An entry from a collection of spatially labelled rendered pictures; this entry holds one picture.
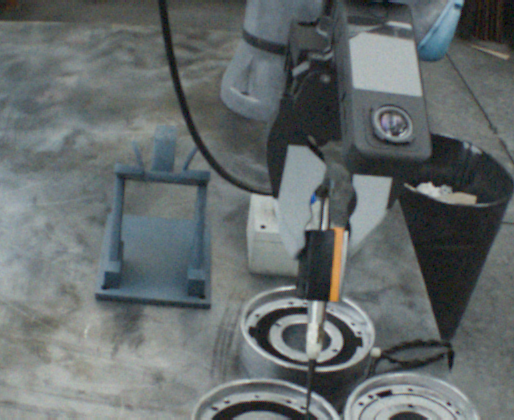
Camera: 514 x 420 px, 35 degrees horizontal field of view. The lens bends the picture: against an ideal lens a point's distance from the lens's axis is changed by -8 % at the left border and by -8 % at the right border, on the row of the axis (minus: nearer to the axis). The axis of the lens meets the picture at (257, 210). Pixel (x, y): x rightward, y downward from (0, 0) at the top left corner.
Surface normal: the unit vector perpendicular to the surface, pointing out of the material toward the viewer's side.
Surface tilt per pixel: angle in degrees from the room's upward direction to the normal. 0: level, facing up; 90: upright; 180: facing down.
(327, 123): 90
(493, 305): 0
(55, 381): 0
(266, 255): 90
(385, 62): 32
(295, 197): 90
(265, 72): 72
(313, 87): 90
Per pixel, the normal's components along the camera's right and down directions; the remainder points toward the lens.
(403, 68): 0.15, -0.44
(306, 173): 0.05, 0.53
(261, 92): -0.32, 0.16
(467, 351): 0.13, -0.85
